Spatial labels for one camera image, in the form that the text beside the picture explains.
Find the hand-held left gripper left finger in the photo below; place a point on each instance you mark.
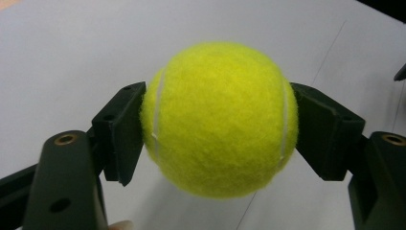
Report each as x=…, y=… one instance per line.
x=123, y=134

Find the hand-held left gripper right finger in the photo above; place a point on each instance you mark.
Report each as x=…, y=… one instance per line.
x=325, y=137

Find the yellow tennis ball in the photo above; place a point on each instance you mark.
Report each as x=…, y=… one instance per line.
x=220, y=121

